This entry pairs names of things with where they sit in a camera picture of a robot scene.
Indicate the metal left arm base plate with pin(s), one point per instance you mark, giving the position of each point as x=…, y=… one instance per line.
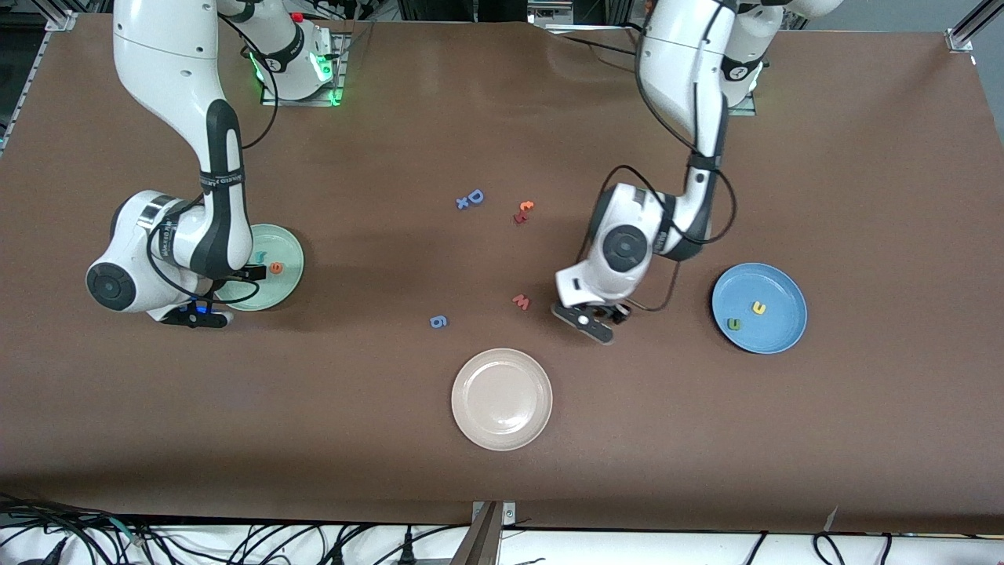
x=741, y=108

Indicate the aluminium frame corner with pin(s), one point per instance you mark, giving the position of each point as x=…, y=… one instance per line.
x=61, y=21
x=973, y=23

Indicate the pink foam letter w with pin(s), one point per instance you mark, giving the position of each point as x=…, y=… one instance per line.
x=522, y=303

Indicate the grey tape scrap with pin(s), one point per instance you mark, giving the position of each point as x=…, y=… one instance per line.
x=831, y=522

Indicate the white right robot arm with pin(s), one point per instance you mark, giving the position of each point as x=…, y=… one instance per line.
x=169, y=63

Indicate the aluminium profile post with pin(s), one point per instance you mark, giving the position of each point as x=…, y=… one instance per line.
x=482, y=541

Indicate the blue foam letter g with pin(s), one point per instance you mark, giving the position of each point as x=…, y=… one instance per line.
x=438, y=321

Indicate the mint green plate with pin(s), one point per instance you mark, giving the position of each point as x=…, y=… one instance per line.
x=286, y=243

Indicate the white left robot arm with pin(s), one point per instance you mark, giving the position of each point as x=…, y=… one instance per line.
x=674, y=47

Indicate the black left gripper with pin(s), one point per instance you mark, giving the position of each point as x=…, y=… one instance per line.
x=621, y=311

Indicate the blue foam letter D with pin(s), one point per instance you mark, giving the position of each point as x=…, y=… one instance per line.
x=471, y=195

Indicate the beige plate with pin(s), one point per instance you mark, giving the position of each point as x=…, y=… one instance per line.
x=502, y=399

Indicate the blue plate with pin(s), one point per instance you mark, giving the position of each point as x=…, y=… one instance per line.
x=776, y=329

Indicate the black equipment box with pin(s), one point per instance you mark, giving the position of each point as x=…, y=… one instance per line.
x=459, y=9

